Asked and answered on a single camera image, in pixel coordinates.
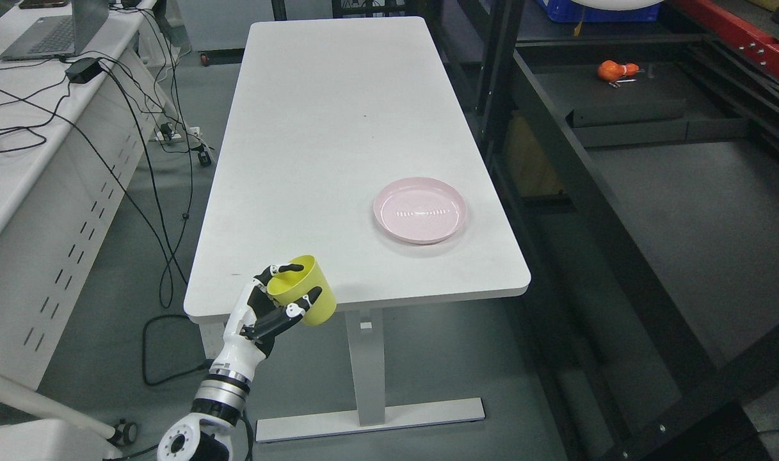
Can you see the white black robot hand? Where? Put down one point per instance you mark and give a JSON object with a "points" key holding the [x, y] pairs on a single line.
{"points": [[256, 320]]}

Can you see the yellow plastic cup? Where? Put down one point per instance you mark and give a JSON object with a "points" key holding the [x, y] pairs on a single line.
{"points": [[288, 286]]}

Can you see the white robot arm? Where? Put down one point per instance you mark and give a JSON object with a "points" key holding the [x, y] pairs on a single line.
{"points": [[205, 433]]}

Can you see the dark grey metal shelf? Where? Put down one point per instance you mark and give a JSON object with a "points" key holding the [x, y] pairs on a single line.
{"points": [[648, 210]]}

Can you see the orange toy on shelf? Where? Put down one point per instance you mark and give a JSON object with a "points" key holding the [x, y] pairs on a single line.
{"points": [[611, 71]]}

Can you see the pink plastic plate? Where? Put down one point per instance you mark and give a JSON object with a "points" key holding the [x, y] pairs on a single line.
{"points": [[420, 210]]}

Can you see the white side desk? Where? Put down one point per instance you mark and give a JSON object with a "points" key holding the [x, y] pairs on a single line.
{"points": [[67, 153]]}

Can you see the black power adapter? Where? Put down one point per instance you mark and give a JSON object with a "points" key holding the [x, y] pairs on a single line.
{"points": [[83, 70]]}

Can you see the grey laptop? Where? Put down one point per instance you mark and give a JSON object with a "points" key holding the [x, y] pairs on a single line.
{"points": [[59, 37]]}

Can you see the blue plastic crate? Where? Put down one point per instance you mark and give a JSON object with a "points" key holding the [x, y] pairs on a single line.
{"points": [[572, 12]]}

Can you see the white table frame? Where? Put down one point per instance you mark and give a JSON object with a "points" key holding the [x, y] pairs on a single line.
{"points": [[364, 325]]}

